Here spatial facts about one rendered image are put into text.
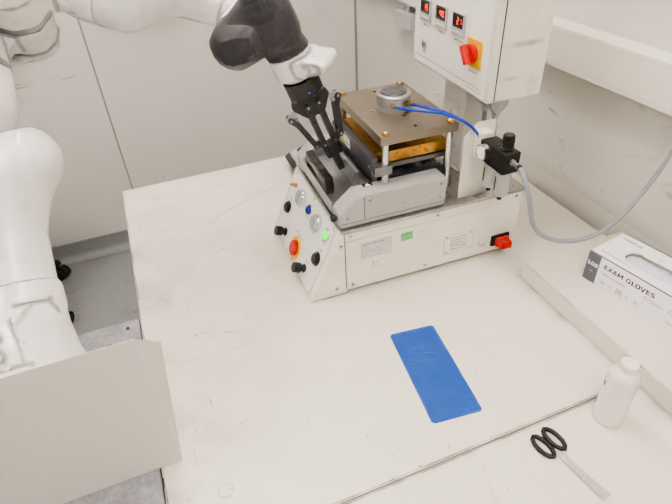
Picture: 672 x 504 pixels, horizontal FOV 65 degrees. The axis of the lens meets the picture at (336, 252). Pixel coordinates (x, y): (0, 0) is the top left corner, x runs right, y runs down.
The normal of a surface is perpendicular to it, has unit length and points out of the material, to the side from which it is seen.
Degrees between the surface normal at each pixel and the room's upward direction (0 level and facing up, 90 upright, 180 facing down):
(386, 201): 90
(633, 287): 87
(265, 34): 101
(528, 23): 90
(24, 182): 90
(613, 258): 5
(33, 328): 51
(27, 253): 59
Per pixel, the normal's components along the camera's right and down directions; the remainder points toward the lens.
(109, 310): -0.04, -0.79
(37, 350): 0.73, -0.41
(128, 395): 0.37, 0.55
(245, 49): -0.14, 0.71
